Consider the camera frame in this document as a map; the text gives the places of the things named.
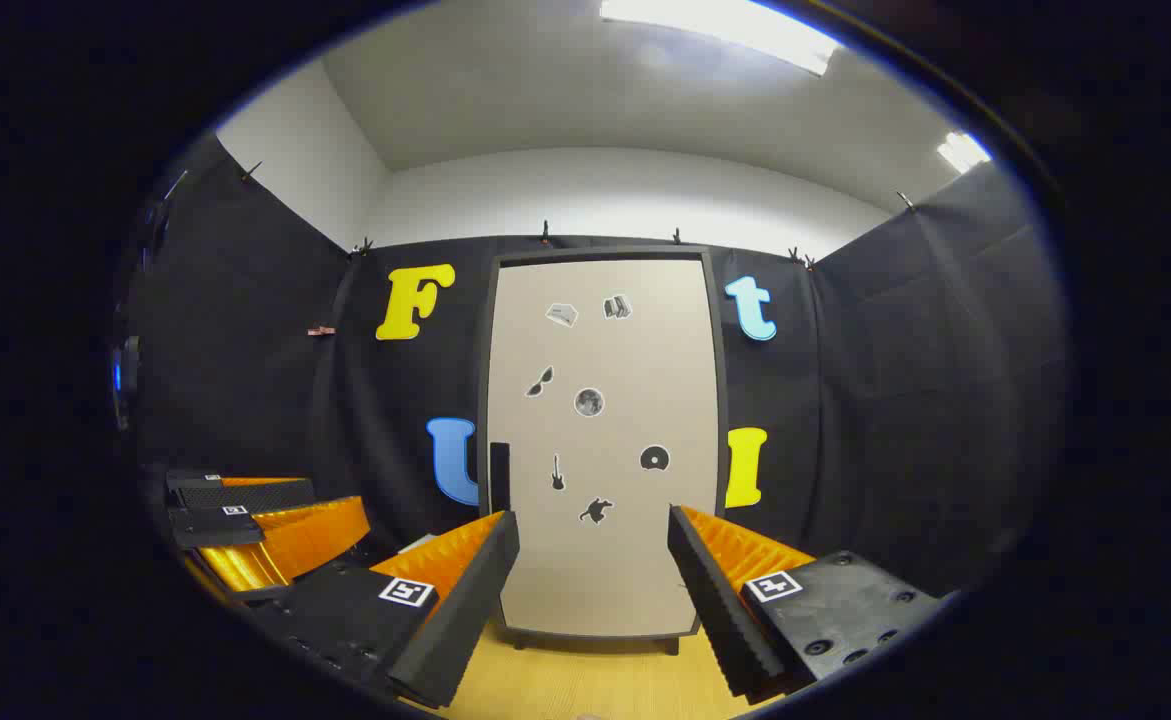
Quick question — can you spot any black backdrop cloth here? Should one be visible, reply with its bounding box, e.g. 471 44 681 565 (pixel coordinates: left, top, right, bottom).
120 130 1071 601

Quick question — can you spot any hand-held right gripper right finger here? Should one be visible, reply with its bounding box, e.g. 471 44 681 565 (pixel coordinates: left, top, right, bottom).
666 504 948 701

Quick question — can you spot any row of black cloth clips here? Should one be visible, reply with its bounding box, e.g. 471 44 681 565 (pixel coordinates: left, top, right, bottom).
240 160 916 271

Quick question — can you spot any dark grey cabinet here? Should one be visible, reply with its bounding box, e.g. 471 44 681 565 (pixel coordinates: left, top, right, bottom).
477 245 731 656

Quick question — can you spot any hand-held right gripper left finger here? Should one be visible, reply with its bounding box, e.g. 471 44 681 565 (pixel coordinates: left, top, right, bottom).
243 510 522 709

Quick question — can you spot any small ceiling light panel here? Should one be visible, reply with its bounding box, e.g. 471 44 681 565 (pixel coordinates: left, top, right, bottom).
936 131 993 175

